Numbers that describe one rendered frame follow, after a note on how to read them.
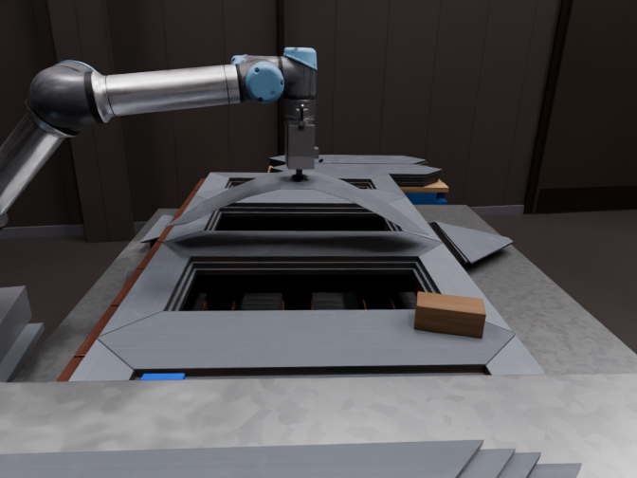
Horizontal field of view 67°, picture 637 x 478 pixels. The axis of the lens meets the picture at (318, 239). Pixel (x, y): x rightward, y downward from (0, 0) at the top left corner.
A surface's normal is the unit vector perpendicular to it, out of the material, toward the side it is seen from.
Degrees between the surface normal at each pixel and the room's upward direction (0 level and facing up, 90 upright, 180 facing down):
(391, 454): 0
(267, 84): 94
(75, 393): 0
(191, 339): 0
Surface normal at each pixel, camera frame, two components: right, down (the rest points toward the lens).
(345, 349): 0.02, -0.93
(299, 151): 0.16, 0.36
